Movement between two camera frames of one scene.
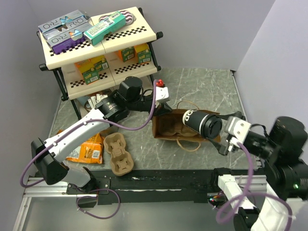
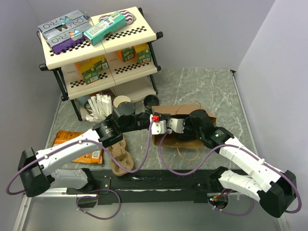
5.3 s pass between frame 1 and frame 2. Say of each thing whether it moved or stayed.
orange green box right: stayed
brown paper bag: moved
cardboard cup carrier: stayed
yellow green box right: stayed
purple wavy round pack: stayed
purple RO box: stayed
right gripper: moved
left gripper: moved
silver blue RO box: stayed
